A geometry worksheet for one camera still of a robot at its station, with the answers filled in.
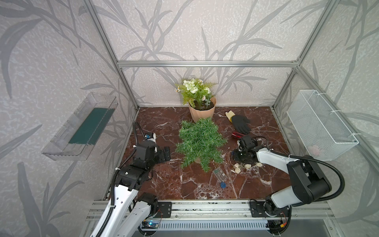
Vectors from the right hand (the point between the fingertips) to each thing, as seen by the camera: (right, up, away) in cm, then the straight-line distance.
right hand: (233, 156), depth 93 cm
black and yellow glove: (+10, +21, +16) cm, 28 cm away
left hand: (-40, +9, -19) cm, 45 cm away
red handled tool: (+5, +13, +7) cm, 16 cm away
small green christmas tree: (-21, +13, -23) cm, 34 cm away
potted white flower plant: (-23, +39, -1) cm, 45 cm away
